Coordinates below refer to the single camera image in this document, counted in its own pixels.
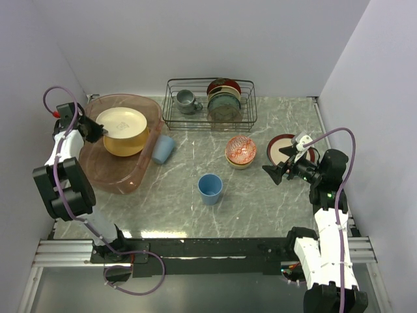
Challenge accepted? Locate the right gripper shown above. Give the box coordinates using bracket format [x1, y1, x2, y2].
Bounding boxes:
[262, 145, 323, 185]

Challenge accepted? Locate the red-rimmed cream plate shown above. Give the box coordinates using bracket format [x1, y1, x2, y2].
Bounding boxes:
[266, 134, 318, 165]

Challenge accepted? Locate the cream white bear plate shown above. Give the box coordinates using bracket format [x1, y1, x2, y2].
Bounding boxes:
[96, 107, 147, 139]

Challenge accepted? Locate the yellow bear plate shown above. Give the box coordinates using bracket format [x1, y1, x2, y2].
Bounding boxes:
[103, 127, 150, 157]

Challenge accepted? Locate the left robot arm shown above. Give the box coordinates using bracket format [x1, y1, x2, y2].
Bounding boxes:
[33, 103, 129, 262]

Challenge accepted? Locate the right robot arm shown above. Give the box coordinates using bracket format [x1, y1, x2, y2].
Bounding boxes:
[263, 146, 368, 312]

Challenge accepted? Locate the pink transparent plastic bin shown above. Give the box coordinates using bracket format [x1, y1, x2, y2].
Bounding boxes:
[79, 94, 163, 194]

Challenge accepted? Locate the blue bottom plate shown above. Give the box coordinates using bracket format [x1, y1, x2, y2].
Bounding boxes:
[284, 164, 308, 180]

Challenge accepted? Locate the red patterned bowl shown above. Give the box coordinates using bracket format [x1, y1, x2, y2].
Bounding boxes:
[225, 135, 257, 164]

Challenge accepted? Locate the light blue cup lying down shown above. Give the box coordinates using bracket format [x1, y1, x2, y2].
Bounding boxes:
[151, 135, 175, 164]

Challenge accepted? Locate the clear glass plate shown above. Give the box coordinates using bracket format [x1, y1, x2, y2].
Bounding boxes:
[207, 104, 243, 130]

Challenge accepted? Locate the blue upright plastic cup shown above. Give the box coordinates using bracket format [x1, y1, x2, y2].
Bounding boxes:
[197, 173, 223, 205]

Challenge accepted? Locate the grey-green ceramic mug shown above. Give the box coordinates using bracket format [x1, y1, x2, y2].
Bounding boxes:
[174, 89, 203, 115]

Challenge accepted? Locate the cream yellow plate in rack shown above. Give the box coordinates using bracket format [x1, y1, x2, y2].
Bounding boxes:
[207, 86, 240, 100]

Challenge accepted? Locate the red floral plate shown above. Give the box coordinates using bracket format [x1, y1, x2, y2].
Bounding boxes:
[206, 78, 242, 95]

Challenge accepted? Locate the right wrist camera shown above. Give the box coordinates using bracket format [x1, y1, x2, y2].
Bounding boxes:
[291, 132, 313, 153]

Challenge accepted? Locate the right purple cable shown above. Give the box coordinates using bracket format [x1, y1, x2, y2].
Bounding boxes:
[301, 127, 356, 313]

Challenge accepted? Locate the black wire dish rack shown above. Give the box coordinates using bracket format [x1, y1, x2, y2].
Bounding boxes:
[162, 78, 258, 132]

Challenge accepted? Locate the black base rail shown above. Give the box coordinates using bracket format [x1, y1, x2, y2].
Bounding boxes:
[90, 235, 298, 278]

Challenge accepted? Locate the aluminium frame rail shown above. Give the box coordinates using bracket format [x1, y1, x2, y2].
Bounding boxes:
[18, 236, 387, 313]

